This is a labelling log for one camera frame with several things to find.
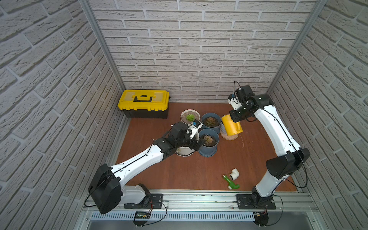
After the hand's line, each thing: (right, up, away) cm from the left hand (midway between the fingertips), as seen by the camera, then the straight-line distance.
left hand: (195, 130), depth 79 cm
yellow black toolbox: (-35, +17, +19) cm, 43 cm away
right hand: (+23, +8, 0) cm, 24 cm away
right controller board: (+32, -43, -10) cm, 54 cm away
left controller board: (-29, -44, -6) cm, 53 cm away
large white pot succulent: (-7, -14, +8) cm, 17 cm away
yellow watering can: (+21, +1, +1) cm, 21 cm away
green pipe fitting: (+20, -31, -1) cm, 37 cm away
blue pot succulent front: (+10, -6, +10) cm, 16 cm away
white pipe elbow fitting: (+23, -26, +2) cm, 35 cm away
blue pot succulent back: (+12, +5, +18) cm, 22 cm away
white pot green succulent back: (-4, +8, +16) cm, 19 cm away
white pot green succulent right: (+19, -1, +14) cm, 23 cm away
